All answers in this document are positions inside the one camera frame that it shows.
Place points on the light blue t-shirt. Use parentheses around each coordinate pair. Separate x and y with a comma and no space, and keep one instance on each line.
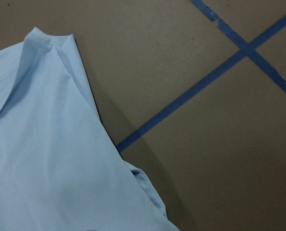
(59,170)

